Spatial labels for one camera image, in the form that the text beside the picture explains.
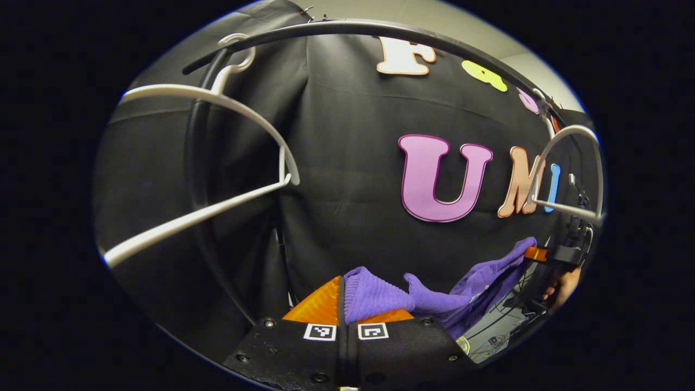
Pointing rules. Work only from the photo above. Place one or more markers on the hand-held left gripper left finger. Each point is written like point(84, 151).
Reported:
point(293, 355)

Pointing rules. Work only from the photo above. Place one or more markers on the black clothes rack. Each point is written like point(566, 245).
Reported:
point(353, 27)

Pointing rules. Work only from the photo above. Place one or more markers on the white clothes hanger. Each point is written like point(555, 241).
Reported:
point(575, 130)
point(217, 100)

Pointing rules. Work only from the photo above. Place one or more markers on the cream laundry hamper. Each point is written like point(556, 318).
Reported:
point(463, 345)

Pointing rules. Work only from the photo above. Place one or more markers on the purple shirt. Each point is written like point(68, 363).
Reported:
point(380, 296)

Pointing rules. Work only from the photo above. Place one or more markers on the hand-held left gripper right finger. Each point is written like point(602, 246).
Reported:
point(402, 353)

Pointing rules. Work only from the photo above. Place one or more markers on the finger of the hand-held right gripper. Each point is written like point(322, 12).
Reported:
point(536, 254)

